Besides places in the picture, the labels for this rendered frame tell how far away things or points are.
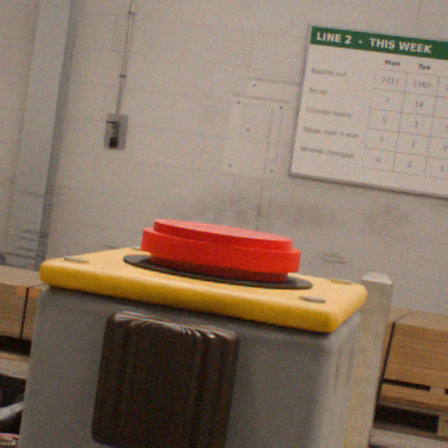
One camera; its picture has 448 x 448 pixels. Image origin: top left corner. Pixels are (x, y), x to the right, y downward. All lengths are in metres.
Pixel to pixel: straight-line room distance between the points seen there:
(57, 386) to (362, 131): 7.19
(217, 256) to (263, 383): 0.03
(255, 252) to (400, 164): 7.15
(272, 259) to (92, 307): 0.04
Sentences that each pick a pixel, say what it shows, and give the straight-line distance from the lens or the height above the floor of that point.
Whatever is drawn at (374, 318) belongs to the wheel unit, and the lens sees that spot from 1.38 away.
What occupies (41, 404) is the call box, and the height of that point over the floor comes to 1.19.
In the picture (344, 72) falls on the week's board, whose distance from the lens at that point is 7.50.
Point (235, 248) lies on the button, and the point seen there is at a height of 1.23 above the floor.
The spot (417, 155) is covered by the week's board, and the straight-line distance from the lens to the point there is 7.43.
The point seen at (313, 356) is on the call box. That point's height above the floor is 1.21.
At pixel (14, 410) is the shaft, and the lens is 1.94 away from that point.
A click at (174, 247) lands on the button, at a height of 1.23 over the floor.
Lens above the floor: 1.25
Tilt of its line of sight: 3 degrees down
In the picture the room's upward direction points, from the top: 8 degrees clockwise
